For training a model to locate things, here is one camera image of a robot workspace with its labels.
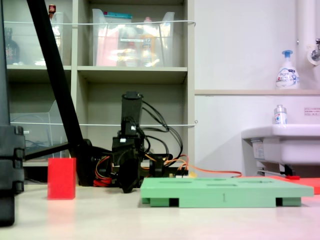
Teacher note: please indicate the small clear silver-capped bottle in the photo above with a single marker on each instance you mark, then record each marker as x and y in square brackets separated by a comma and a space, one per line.
[280, 117]

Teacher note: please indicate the clear bin with packages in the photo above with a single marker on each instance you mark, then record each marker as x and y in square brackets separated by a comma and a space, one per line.
[132, 45]

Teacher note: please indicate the red and black table clamp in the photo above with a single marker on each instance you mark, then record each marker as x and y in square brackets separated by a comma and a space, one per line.
[102, 182]

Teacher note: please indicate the red square block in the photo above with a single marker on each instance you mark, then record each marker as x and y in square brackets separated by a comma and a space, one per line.
[61, 178]

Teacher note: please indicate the dark glass bottle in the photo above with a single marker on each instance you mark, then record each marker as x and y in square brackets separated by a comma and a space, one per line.
[11, 50]

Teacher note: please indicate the green shape-hole board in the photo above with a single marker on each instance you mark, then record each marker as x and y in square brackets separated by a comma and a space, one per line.
[225, 195]

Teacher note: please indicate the white sink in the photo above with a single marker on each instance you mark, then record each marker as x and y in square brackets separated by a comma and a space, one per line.
[287, 145]

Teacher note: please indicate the small red-capped bottle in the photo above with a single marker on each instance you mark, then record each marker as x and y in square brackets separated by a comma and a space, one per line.
[52, 10]

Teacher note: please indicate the clear plastic bin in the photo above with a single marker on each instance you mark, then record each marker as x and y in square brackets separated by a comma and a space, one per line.
[37, 130]
[27, 45]

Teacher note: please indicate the white blue-pump soap bottle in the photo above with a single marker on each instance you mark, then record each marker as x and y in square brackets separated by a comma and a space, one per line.
[287, 75]

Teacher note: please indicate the beige shelf unit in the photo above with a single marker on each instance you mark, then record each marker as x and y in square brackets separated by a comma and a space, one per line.
[130, 72]

